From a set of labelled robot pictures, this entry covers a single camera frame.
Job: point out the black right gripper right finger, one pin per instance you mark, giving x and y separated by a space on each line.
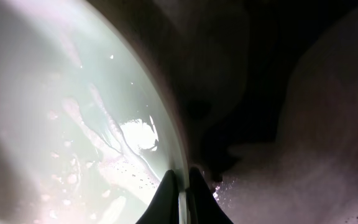
202 205

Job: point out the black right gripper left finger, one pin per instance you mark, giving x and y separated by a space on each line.
163 208

